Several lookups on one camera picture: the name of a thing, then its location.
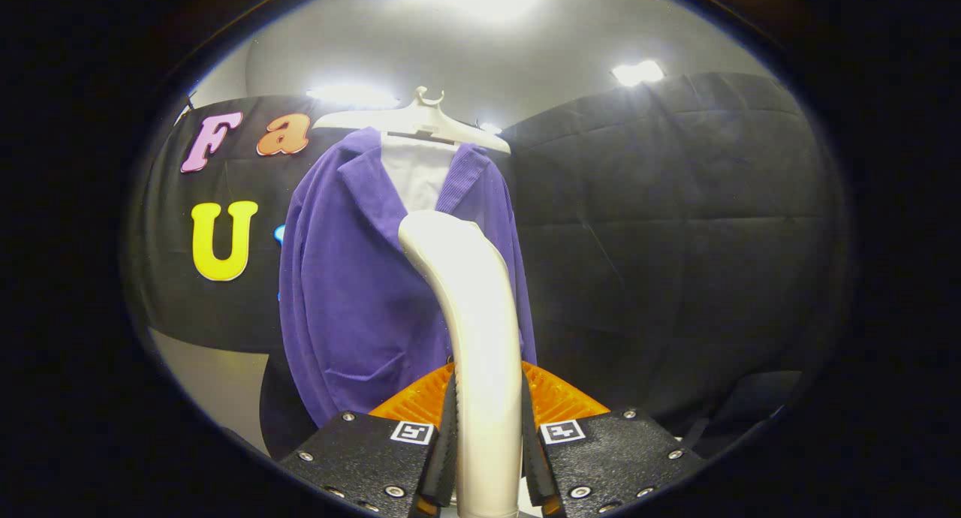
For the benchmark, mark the purple jacket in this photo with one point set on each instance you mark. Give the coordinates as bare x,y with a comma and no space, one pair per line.
345,293

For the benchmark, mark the black backdrop cloth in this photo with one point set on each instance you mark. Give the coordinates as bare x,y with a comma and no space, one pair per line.
676,240

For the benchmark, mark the white garment steamer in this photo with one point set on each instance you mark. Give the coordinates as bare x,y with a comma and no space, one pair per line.
480,315

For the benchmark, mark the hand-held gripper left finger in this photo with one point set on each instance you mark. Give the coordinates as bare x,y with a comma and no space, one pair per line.
360,458

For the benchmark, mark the grey cabinet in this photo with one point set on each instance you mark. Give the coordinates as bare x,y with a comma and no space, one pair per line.
210,383

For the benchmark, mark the rectangular ceiling light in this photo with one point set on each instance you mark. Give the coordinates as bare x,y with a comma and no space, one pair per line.
353,95

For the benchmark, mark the white clothes hanger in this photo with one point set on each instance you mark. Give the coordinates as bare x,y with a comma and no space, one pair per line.
420,116

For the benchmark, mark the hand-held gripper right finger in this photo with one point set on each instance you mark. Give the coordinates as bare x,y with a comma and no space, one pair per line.
616,458

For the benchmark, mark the double strip ceiling light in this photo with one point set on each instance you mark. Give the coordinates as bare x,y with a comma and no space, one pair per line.
638,73

